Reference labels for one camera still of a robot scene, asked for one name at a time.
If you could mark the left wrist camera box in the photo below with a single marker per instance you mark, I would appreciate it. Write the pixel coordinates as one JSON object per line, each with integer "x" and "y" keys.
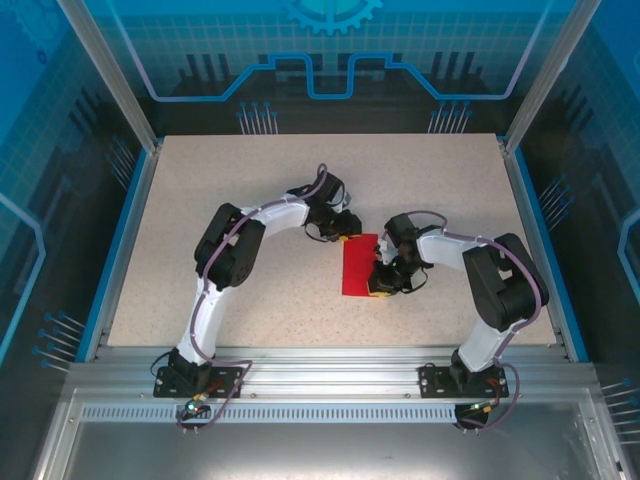
{"x": 346, "y": 198}

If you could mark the aluminium table side rail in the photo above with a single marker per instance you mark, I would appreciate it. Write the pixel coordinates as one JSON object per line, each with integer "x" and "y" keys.
{"x": 522, "y": 200}
{"x": 142, "y": 200}

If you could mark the steel sheet panel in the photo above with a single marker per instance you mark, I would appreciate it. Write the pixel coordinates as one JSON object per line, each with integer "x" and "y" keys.
{"x": 325, "y": 450}

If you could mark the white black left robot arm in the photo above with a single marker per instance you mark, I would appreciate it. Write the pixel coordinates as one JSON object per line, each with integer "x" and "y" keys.
{"x": 225, "y": 250}

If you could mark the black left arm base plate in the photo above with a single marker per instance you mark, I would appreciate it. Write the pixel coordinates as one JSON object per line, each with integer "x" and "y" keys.
{"x": 167, "y": 382}

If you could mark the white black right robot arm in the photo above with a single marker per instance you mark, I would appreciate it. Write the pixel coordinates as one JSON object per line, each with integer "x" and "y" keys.
{"x": 500, "y": 285}

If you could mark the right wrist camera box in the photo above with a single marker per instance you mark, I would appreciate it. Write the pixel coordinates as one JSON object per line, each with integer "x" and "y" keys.
{"x": 384, "y": 251}

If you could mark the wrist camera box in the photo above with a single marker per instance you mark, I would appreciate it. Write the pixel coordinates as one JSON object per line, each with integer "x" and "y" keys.
{"x": 384, "y": 251}
{"x": 346, "y": 198}

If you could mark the aluminium frame post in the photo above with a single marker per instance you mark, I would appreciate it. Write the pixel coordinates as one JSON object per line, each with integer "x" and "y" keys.
{"x": 545, "y": 75}
{"x": 115, "y": 85}

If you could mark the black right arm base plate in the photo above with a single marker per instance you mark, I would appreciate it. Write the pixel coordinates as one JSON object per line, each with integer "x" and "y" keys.
{"x": 435, "y": 382}

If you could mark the wide aluminium mounting rail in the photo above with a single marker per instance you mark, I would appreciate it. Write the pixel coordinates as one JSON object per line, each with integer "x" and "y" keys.
{"x": 325, "y": 370}

